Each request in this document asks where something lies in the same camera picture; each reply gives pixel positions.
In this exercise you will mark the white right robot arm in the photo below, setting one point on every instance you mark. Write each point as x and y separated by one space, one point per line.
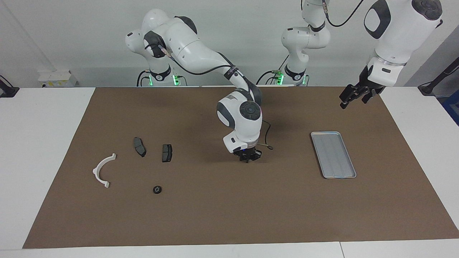
193 46

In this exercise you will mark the black clamp stand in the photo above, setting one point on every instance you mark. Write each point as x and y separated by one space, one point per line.
428 87
7 91

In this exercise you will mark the dark grey brake pad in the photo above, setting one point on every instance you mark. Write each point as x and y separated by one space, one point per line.
167 153
140 147

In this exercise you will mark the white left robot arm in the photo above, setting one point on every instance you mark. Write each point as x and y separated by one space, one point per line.
398 36

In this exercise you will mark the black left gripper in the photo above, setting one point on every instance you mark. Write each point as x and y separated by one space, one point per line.
369 89

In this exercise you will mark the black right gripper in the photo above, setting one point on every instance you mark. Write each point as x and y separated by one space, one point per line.
247 150

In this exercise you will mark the blue storage bin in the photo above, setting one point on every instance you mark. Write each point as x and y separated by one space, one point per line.
453 107

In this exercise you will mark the silver metal tray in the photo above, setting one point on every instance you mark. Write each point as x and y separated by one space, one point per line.
333 157

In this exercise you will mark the brown table mat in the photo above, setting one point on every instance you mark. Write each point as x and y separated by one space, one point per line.
229 215

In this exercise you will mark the white power strip box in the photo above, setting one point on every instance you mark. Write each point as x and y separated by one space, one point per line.
57 79

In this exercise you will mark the large black bearing gear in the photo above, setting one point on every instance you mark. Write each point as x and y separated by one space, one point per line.
157 189

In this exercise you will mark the white curved plastic bracket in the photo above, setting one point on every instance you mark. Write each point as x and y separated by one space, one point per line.
95 172

